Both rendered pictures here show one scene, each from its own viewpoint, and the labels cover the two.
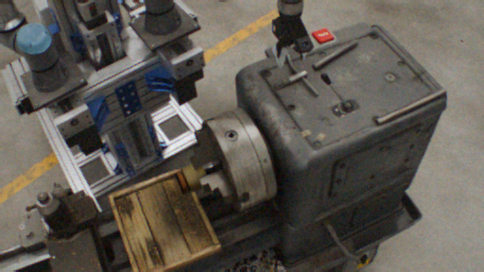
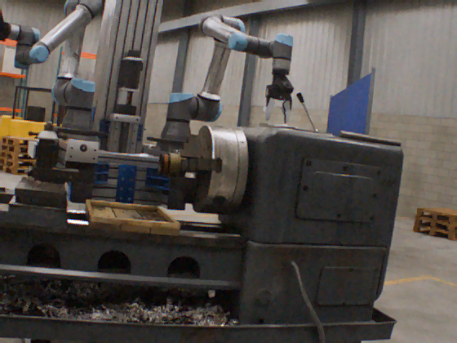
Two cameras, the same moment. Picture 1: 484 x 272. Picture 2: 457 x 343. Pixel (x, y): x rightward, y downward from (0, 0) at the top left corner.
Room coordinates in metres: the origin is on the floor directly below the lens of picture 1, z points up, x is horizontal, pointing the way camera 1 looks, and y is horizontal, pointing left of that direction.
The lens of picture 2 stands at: (-1.08, -0.10, 1.19)
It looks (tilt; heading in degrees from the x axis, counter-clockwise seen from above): 3 degrees down; 2
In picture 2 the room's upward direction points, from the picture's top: 7 degrees clockwise
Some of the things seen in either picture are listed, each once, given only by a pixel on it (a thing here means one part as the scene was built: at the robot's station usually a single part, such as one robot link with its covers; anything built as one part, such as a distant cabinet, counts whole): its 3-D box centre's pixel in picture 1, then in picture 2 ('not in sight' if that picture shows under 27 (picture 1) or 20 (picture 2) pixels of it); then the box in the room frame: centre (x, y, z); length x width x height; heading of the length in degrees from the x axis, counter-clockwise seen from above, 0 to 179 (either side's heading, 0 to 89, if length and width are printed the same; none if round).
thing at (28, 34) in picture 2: not in sight; (26, 35); (1.14, 0.96, 1.56); 0.11 x 0.08 x 0.09; 141
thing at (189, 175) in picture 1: (191, 178); (172, 165); (0.81, 0.16, 1.08); 0.09 x 0.09 x 0.09; 20
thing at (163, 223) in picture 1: (162, 222); (128, 216); (0.77, 0.30, 0.89); 0.36 x 0.30 x 0.04; 20
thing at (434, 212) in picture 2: not in sight; (448, 223); (8.22, -3.89, 0.22); 1.25 x 0.86 x 0.44; 131
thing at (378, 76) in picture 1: (337, 118); (310, 184); (1.02, -0.35, 1.06); 0.59 x 0.48 x 0.39; 110
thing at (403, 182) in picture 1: (320, 205); (286, 334); (1.02, -0.35, 0.43); 0.60 x 0.48 x 0.86; 110
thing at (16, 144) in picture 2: not in sight; (32, 156); (9.53, 4.50, 0.36); 1.26 x 0.86 x 0.73; 139
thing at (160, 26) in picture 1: (161, 13); (176, 129); (1.51, 0.26, 1.21); 0.15 x 0.15 x 0.10
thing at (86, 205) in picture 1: (69, 219); (51, 174); (0.74, 0.60, 0.99); 0.20 x 0.10 x 0.05; 110
